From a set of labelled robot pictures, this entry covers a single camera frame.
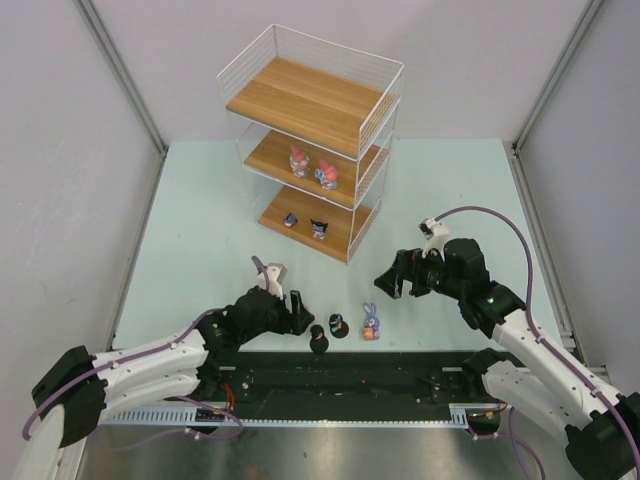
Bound pink bunny flower crown figurine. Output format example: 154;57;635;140
289;145;310;178

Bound purple rabbit figurine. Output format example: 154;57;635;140
363;302;380;341

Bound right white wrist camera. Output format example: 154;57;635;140
419;218;450;258

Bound white wire three-tier shelf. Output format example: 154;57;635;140
217;24;404;263

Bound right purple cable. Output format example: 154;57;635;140
434;205;640;479

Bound purple cable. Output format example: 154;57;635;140
22;255;281;454
434;205;640;479

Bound aluminium frame rail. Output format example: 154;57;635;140
577;365;611;385

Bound black eared purple figurine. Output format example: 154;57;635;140
310;219;329;240

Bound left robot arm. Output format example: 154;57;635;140
22;287;315;447

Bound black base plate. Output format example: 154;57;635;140
190;351;501;422

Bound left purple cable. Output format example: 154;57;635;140
22;255;281;454

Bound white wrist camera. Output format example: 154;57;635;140
419;218;450;258
256;262;287;300

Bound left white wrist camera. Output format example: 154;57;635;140
256;262;287;300

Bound pink bunny blue bow figurine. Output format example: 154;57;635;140
314;159;338;190

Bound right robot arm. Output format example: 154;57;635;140
374;239;639;479

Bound small blue lying figurine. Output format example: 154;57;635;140
284;213;298;228

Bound white slotted cable duct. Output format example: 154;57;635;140
99;403;471;429

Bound black duck figurine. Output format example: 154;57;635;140
329;313;350;339
309;325;329;354

